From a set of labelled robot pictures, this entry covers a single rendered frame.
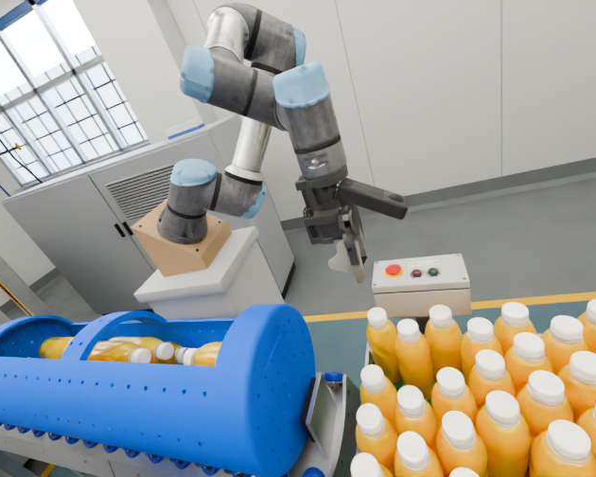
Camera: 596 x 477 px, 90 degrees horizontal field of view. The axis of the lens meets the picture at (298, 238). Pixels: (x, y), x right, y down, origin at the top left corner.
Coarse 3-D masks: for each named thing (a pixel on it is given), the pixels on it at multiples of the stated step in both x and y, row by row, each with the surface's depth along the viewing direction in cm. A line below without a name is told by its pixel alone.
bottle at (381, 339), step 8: (368, 328) 65; (376, 328) 63; (384, 328) 63; (392, 328) 63; (368, 336) 65; (376, 336) 63; (384, 336) 62; (392, 336) 63; (376, 344) 64; (384, 344) 63; (392, 344) 63; (376, 352) 65; (384, 352) 64; (392, 352) 64; (376, 360) 67; (384, 360) 65; (392, 360) 65; (384, 368) 67; (392, 368) 66; (392, 376) 67; (400, 376) 68
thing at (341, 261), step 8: (344, 248) 52; (336, 256) 53; (344, 256) 53; (328, 264) 55; (336, 264) 54; (344, 264) 53; (360, 264) 52; (352, 272) 53; (360, 272) 53; (360, 280) 55
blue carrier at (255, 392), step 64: (64, 320) 95; (192, 320) 77; (256, 320) 51; (0, 384) 69; (64, 384) 60; (128, 384) 53; (192, 384) 48; (256, 384) 46; (128, 448) 57; (192, 448) 48; (256, 448) 44
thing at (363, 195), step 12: (348, 180) 50; (336, 192) 48; (348, 192) 47; (360, 192) 47; (372, 192) 48; (384, 192) 49; (360, 204) 48; (372, 204) 47; (384, 204) 47; (396, 204) 46; (396, 216) 47
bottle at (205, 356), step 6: (216, 342) 59; (198, 348) 60; (204, 348) 57; (210, 348) 57; (216, 348) 56; (192, 354) 59; (198, 354) 57; (204, 354) 56; (210, 354) 56; (216, 354) 55; (192, 360) 59; (198, 360) 57; (204, 360) 56; (210, 360) 55; (216, 360) 55
